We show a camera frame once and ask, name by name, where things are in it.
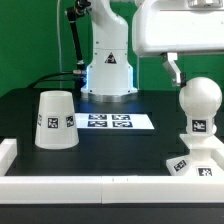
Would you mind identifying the white front border wall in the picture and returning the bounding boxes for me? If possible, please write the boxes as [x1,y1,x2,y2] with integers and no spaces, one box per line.
[0,176,224,204]

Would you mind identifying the black floor cable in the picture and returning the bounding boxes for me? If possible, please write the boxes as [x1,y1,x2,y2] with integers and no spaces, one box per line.
[26,70,84,89]

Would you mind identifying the white lamp bulb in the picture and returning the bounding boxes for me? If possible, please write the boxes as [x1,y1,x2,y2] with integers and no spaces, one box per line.
[179,77,222,136]

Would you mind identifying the white lamp shade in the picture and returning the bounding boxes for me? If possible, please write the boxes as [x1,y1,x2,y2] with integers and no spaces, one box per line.
[35,91,79,150]

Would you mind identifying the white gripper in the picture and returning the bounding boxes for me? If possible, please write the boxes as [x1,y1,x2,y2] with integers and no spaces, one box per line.
[132,0,224,87]

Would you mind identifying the white marker sheet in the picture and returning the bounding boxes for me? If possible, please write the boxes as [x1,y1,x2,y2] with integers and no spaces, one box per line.
[76,113,154,130]

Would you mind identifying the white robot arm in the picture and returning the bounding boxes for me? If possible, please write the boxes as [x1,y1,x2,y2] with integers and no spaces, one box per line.
[82,0,224,102]

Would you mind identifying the white border wall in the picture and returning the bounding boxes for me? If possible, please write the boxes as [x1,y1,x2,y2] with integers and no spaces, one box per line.
[0,176,224,204]
[0,139,17,177]

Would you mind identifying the white left border wall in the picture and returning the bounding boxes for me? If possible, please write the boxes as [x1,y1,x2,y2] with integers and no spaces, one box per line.
[0,139,17,177]

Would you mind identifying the grey thin cable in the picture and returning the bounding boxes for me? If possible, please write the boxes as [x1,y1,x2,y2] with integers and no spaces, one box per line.
[56,0,64,80]

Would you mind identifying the white lamp base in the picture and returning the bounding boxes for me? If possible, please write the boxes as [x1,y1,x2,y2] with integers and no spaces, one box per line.
[166,134,224,177]

